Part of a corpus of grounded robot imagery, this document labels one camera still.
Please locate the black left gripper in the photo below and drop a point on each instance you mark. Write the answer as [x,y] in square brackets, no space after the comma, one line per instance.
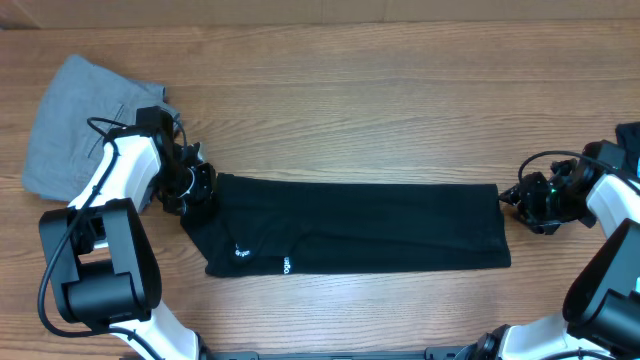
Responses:
[204,195]

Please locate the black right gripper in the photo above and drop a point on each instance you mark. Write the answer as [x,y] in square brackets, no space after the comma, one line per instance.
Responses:
[523,192]

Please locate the black t-shirt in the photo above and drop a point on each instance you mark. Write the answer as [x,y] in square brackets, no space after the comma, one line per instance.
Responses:
[258,227]

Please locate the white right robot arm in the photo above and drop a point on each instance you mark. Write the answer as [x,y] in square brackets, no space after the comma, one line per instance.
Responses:
[600,314]

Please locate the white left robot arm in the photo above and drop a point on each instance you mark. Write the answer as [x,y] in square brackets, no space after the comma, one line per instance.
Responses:
[101,275]

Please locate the dark garment at right edge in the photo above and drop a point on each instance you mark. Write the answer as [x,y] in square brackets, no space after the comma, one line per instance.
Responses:
[628,137]

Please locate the folded grey shorts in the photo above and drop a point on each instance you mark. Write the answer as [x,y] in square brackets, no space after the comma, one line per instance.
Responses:
[63,151]

